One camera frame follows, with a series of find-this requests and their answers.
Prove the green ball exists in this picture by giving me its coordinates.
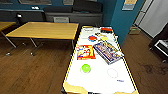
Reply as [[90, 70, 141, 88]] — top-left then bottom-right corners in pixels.
[[80, 63, 92, 75]]

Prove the yellow wooden gaming table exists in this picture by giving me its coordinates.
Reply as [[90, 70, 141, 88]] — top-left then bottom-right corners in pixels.
[[60, 25, 141, 94]]

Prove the orange red game box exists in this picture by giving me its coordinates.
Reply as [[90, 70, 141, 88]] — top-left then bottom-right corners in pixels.
[[75, 44, 97, 62]]

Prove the white paper sheet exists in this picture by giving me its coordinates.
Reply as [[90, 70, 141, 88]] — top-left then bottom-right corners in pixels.
[[82, 27, 98, 34]]

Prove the pale yellow item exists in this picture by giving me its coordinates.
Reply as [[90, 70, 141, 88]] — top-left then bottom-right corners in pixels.
[[98, 34, 111, 43]]

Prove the red and black box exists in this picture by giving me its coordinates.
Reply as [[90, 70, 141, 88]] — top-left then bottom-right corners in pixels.
[[99, 26, 114, 34]]

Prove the white box on sofa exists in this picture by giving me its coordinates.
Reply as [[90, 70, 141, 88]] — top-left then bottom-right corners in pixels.
[[52, 16, 71, 24]]

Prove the black sofa cushion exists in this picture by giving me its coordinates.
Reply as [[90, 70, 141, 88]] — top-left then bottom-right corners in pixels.
[[72, 0, 104, 15]]

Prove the long wooden table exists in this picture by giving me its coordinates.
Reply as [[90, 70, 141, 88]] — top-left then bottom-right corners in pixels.
[[0, 21, 18, 50], [4, 21, 81, 57]]

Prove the white sill outlet box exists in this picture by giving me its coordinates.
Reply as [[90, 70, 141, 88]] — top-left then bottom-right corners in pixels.
[[31, 5, 41, 11]]

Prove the small black round object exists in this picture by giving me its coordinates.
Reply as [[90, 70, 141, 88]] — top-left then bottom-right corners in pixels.
[[15, 12, 24, 20]]

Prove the black wheeled cart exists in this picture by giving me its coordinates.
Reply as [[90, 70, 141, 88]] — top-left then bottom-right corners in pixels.
[[148, 31, 168, 63]]

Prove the interior wall window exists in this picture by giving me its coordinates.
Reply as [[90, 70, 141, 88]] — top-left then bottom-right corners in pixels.
[[0, 0, 14, 5], [62, 0, 75, 6], [17, 0, 53, 6]]

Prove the grey wall bench sofa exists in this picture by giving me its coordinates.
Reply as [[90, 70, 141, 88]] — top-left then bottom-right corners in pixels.
[[0, 3, 105, 27]]

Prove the small framed wall sign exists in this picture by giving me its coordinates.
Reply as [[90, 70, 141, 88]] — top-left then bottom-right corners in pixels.
[[121, 0, 139, 12]]

